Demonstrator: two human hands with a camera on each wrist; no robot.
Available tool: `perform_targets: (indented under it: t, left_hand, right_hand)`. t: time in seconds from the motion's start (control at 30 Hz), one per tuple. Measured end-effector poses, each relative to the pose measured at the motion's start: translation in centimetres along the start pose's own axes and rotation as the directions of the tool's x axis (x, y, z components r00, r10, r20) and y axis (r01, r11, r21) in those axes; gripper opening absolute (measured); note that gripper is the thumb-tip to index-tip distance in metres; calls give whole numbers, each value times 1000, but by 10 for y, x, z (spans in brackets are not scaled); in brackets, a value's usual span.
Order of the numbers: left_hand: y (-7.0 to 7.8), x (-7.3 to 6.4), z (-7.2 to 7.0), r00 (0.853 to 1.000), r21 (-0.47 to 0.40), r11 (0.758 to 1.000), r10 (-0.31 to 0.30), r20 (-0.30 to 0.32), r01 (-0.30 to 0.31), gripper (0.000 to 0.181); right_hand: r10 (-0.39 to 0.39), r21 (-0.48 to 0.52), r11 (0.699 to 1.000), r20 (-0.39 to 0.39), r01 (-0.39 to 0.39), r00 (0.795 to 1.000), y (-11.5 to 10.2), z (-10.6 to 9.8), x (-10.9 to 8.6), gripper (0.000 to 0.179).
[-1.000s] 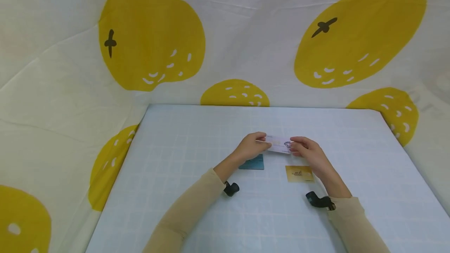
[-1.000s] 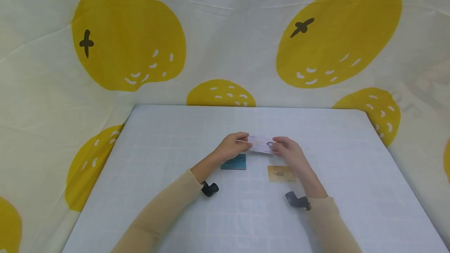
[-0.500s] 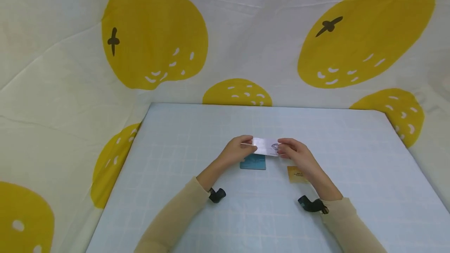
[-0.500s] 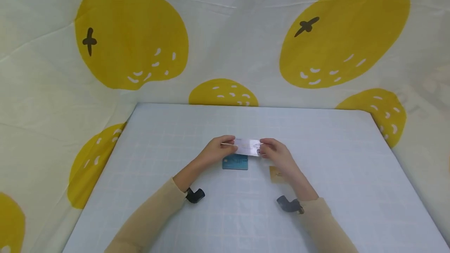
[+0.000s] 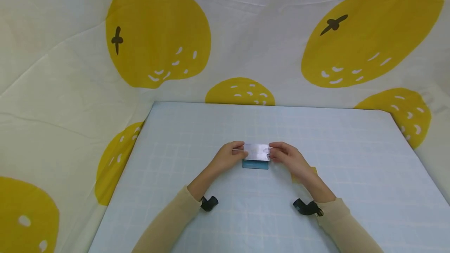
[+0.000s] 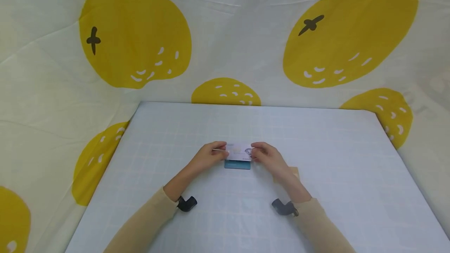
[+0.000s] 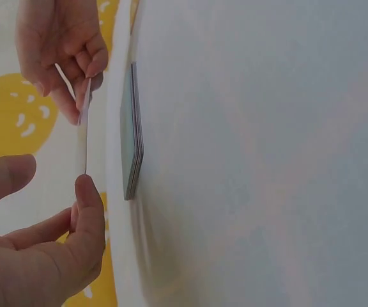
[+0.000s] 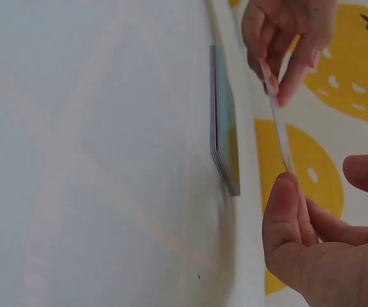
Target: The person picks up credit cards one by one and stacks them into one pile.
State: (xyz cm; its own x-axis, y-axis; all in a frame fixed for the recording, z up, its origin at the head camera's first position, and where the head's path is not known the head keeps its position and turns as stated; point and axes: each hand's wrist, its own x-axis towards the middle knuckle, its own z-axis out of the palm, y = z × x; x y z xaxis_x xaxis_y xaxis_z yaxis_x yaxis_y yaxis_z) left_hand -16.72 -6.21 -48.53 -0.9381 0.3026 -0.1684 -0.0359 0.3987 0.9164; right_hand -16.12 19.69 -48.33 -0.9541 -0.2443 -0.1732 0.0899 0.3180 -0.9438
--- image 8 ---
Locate person's left hand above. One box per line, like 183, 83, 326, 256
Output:
241, 0, 338, 108

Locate person's right hand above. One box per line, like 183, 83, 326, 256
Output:
262, 153, 368, 307

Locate white playing card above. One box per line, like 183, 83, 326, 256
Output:
257, 58, 297, 176

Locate stack of blue cards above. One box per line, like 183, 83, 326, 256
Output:
209, 44, 242, 197

